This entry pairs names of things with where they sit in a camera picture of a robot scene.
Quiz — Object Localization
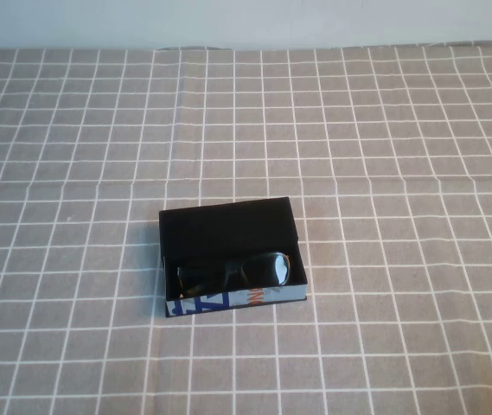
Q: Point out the grey white checkered tablecloth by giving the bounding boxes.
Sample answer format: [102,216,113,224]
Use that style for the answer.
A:
[0,40,492,415]

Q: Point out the black printed glasses case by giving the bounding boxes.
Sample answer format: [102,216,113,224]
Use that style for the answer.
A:
[157,196,309,320]

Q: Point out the black frame glasses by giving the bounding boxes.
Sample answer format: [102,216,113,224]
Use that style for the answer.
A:
[176,250,292,300]

